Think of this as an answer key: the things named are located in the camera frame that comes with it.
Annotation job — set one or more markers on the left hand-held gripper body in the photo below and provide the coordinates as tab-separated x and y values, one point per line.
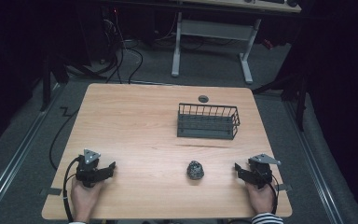
88	169

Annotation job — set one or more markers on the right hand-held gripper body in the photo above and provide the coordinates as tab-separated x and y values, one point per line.
262	172

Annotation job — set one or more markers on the person's right hand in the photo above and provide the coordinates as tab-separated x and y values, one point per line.
261	199

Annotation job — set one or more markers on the grey tape strip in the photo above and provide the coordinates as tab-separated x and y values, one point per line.
51	191
284	187

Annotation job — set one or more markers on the person's striped right sleeve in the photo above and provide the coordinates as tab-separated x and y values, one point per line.
267	218

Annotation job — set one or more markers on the dark crumpled ball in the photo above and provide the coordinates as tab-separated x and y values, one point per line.
195	170

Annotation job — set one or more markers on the person's left sleeve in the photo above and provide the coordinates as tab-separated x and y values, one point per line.
77	222

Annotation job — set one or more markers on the dark metal stand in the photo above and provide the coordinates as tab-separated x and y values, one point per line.
46	84
300	99

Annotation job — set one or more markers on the small red object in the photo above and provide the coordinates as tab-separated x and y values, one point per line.
268	44

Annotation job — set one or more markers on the white-legged desk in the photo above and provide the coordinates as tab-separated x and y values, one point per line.
217	29

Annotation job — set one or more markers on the metal floor rail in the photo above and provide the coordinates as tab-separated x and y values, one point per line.
315	165
15	158

